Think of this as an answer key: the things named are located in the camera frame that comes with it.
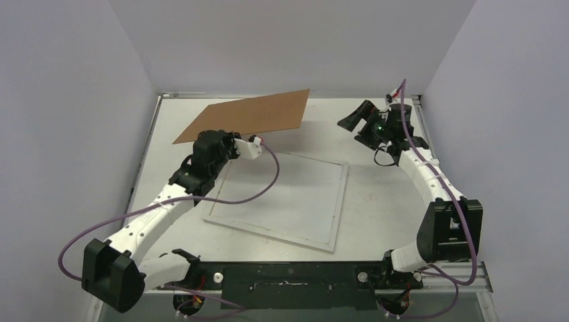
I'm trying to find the white picture frame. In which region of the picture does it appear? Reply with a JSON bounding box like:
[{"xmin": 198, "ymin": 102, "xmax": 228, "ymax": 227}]
[{"xmin": 202, "ymin": 150, "xmax": 350, "ymax": 254}]

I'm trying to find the brown backing board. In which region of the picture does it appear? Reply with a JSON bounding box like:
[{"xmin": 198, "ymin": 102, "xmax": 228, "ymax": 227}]
[{"xmin": 173, "ymin": 89, "xmax": 311, "ymax": 144}]

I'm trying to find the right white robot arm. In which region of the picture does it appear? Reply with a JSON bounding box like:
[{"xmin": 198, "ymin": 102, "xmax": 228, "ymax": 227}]
[{"xmin": 337, "ymin": 100, "xmax": 483, "ymax": 288}]

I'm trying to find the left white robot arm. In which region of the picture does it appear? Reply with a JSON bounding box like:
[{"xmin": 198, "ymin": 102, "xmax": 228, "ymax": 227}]
[{"xmin": 81, "ymin": 130, "xmax": 241, "ymax": 313}]

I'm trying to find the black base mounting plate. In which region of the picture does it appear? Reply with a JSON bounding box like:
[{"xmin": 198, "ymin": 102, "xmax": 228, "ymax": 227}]
[{"xmin": 173, "ymin": 261, "xmax": 423, "ymax": 310}]

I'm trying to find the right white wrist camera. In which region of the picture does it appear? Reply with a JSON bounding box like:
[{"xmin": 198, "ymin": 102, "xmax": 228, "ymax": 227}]
[{"xmin": 384, "ymin": 88, "xmax": 401, "ymax": 105}]

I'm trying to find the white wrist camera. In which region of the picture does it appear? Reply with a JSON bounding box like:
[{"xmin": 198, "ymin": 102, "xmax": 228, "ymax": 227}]
[
  {"xmin": 234, "ymin": 136, "xmax": 263, "ymax": 160},
  {"xmin": 384, "ymin": 88, "xmax": 401, "ymax": 105}
]

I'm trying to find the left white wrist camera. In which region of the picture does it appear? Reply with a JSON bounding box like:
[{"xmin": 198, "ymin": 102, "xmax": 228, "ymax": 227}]
[{"xmin": 234, "ymin": 136, "xmax": 263, "ymax": 160}]

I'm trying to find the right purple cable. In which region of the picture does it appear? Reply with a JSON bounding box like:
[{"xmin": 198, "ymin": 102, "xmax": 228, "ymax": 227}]
[{"xmin": 378, "ymin": 78, "xmax": 479, "ymax": 321}]

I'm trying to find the aluminium front rail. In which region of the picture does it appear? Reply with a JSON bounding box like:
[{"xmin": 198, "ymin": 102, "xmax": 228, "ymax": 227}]
[{"xmin": 150, "ymin": 261, "xmax": 493, "ymax": 293}]

